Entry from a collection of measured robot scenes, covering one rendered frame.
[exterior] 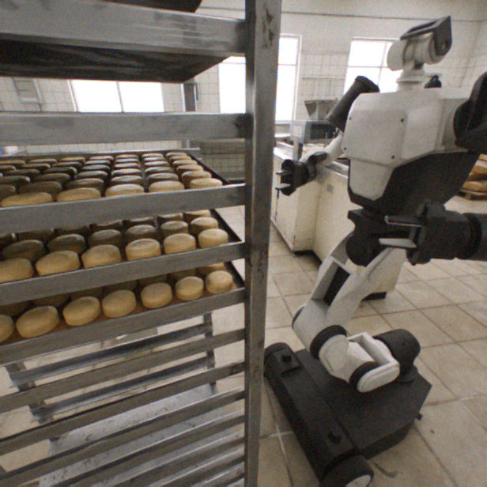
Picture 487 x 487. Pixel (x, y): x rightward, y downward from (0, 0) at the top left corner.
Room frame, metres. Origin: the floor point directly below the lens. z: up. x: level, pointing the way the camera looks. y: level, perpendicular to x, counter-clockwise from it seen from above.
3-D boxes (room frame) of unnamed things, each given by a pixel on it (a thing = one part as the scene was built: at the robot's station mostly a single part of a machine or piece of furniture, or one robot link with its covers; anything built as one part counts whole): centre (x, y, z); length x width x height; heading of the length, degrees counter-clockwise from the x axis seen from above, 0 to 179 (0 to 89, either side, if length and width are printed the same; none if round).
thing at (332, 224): (1.85, -0.87, 0.45); 0.70 x 0.34 x 0.90; 9
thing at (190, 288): (0.38, 0.10, 0.96); 0.05 x 0.05 x 0.02
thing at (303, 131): (2.35, -0.79, 1.01); 0.72 x 0.33 x 0.34; 99
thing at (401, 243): (0.46, -0.30, 1.01); 0.06 x 0.03 x 0.02; 81
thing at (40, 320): (0.30, 0.31, 0.96); 0.05 x 0.05 x 0.02
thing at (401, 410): (0.77, -0.49, 0.19); 0.64 x 0.52 x 0.33; 111
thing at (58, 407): (0.64, 0.42, 0.33); 0.64 x 0.03 x 0.03; 111
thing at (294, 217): (2.82, -0.71, 0.42); 1.28 x 0.72 x 0.84; 9
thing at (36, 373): (0.64, 0.42, 0.51); 0.64 x 0.03 x 0.03; 111
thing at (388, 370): (0.78, -0.52, 0.28); 0.21 x 0.20 x 0.13; 111
